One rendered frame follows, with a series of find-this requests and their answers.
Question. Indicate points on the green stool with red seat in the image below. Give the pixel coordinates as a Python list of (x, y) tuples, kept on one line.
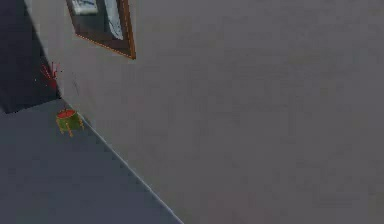
[(69, 121)]

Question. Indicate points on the red house plant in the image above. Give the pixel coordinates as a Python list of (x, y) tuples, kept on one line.
[(50, 76)]

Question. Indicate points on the brown framed wall picture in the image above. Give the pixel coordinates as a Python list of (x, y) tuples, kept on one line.
[(100, 26)]

